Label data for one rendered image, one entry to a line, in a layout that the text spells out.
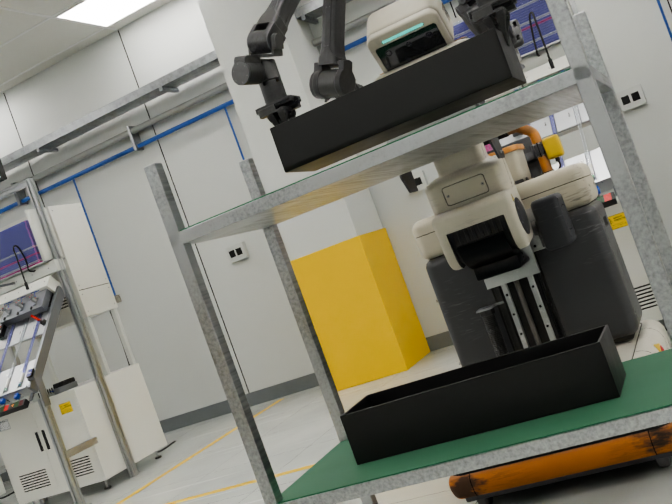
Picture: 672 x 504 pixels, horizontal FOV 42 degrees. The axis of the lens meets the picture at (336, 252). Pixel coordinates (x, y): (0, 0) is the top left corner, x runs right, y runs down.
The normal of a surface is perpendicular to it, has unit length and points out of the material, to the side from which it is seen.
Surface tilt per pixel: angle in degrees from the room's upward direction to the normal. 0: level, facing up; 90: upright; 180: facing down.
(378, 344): 90
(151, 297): 90
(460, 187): 98
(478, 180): 98
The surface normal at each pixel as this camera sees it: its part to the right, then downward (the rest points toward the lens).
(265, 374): -0.37, 0.12
